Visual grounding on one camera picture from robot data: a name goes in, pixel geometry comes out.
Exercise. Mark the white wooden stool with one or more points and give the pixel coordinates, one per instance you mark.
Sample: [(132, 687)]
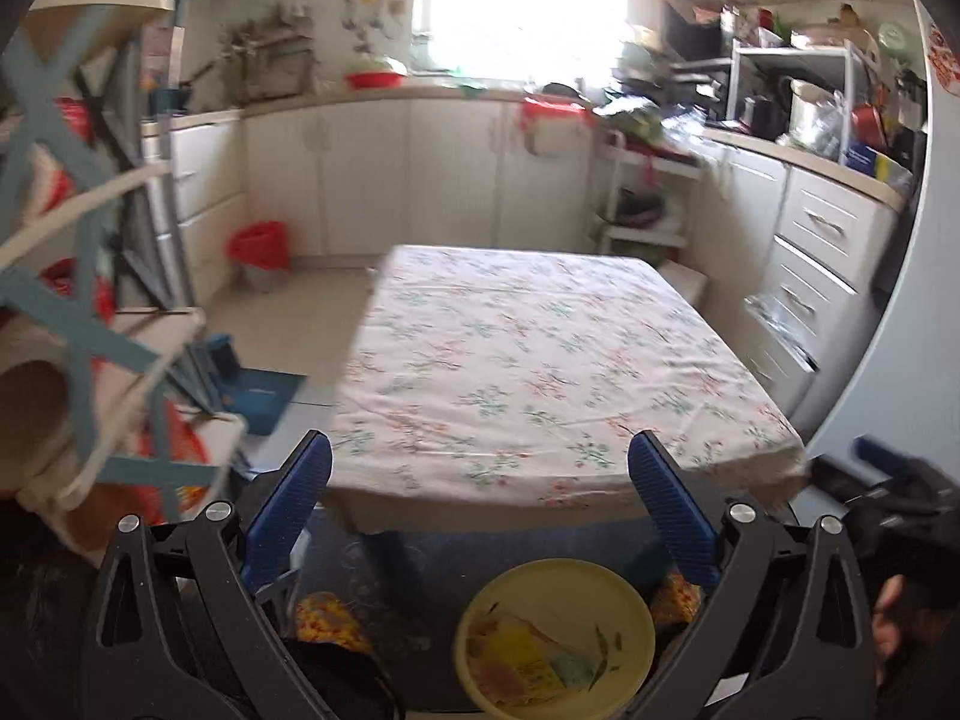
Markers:
[(686, 281)]

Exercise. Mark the red basin on counter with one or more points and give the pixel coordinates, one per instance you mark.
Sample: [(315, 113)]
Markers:
[(375, 76)]

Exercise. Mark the white refrigerator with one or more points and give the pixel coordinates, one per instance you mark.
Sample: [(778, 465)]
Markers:
[(930, 240)]

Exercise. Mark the black kettle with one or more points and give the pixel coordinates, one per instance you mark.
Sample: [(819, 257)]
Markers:
[(757, 116)]

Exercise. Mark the red patterned slipper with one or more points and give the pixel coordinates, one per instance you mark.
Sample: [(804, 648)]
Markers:
[(184, 457)]

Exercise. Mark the orange floral slipper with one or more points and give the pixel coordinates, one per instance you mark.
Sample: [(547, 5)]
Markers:
[(330, 619), (679, 600)]

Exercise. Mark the black wok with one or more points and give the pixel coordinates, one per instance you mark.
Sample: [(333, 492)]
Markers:
[(634, 208)]

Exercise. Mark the yellow packet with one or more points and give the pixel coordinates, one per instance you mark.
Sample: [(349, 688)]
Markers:
[(517, 660)]

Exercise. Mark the red-lined waste bin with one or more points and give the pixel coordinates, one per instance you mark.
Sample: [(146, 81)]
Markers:
[(259, 247)]

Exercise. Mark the red fridge sticker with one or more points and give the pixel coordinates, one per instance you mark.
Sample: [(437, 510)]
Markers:
[(943, 52)]

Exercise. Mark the blue box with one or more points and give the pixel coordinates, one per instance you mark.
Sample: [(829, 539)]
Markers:
[(860, 156)]

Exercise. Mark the white drawer cabinet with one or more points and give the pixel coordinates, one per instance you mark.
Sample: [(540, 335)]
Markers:
[(817, 255)]

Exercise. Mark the window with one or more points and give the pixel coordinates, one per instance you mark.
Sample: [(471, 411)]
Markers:
[(525, 7)]

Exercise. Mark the white counter shelf rack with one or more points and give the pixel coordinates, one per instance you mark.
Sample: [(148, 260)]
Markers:
[(787, 52)]

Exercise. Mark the red pot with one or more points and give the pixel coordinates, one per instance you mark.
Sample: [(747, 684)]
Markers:
[(868, 124)]

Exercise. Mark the wall utensil rack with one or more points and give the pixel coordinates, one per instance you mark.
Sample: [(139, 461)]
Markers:
[(270, 52)]

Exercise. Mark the person's left leg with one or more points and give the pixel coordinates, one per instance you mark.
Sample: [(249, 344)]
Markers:
[(337, 682)]

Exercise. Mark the blue and white shoe rack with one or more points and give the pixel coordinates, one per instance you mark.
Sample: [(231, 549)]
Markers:
[(45, 142)]

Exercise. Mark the table with floral tablecloth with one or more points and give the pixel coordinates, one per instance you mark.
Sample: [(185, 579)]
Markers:
[(540, 375)]

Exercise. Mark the yellow plastic basin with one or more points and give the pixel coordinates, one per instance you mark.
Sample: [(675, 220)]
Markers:
[(622, 615)]

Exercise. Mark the toaster oven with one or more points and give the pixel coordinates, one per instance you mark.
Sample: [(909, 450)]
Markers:
[(701, 86)]

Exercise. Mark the white trolley rack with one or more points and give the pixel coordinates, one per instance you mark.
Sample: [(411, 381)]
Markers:
[(686, 202)]

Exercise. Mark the white hanging bin red bag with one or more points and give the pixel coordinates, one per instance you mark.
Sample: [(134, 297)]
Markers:
[(555, 127)]

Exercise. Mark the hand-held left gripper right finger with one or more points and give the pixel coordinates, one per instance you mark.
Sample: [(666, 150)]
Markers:
[(671, 510)]

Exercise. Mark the green vegetables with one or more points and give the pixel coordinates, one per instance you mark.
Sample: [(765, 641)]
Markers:
[(630, 124)]

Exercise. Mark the person's right hand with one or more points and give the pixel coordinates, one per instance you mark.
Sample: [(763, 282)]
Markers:
[(892, 630)]

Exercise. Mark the crinkled clear plastic bag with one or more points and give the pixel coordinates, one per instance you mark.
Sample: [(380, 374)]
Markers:
[(780, 330)]

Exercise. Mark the blue dustpan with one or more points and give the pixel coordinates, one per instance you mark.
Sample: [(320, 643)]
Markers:
[(259, 390)]

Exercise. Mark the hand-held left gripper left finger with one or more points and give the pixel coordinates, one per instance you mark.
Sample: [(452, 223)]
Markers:
[(289, 502)]

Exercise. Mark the white jug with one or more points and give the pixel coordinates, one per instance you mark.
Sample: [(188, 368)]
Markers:
[(808, 112)]

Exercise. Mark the beige slipper red trim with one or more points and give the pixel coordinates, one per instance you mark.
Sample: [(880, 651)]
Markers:
[(37, 420), (60, 180)]

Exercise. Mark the white base cabinets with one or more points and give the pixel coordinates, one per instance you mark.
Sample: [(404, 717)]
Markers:
[(420, 172)]

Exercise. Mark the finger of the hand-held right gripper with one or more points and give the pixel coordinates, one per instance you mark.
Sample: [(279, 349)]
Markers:
[(844, 484), (885, 457)]

